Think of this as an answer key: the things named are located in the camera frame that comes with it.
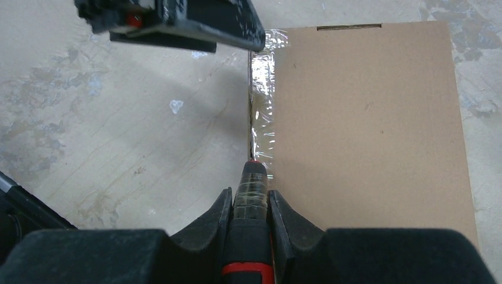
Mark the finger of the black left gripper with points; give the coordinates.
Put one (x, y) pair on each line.
(183, 24)

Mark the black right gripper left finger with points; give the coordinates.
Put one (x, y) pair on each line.
(192, 255)

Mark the brown cardboard express box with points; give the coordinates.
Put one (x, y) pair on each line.
(359, 126)

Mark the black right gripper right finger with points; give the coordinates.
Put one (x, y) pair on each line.
(304, 253)

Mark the red black utility knife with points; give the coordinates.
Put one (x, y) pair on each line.
(247, 256)

